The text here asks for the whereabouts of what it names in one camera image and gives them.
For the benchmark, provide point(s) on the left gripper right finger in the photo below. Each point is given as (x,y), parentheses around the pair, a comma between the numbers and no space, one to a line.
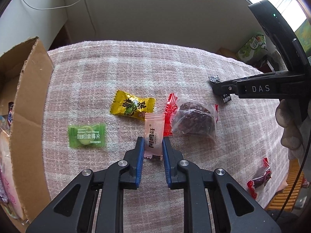
(213,200)

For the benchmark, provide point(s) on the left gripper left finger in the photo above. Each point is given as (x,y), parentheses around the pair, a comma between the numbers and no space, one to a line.
(93,200)

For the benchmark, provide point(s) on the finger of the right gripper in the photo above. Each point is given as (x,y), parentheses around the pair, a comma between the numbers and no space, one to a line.
(224,89)

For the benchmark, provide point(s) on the black patterned candy wrapper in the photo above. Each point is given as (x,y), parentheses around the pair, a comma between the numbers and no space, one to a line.
(218,90)

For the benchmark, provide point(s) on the pink candy sachet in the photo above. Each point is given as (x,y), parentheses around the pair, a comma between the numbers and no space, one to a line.
(153,135)

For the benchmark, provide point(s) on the pink white biscuit pack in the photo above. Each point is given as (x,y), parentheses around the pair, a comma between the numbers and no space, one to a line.
(7,177)

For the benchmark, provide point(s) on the english snickers bar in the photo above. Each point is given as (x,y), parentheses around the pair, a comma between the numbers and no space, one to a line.
(10,114)

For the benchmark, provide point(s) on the gloved right hand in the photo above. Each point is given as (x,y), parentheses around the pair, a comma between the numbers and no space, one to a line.
(296,131)

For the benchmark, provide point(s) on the pink checkered cloth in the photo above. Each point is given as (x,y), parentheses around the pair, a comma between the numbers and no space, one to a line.
(86,77)

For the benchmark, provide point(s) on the small red date packet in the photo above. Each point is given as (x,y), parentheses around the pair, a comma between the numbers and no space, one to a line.
(261,178)

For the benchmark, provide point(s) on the large clear red date bag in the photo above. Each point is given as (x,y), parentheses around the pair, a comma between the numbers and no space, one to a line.
(187,116)

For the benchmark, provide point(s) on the green plum candy packet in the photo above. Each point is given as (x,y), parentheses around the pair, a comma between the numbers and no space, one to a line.
(86,135)

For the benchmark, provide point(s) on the yellow wrapped candy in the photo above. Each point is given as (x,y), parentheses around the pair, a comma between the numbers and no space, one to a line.
(128,105)

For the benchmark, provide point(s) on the brown cardboard box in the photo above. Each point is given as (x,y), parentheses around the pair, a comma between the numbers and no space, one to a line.
(26,70)

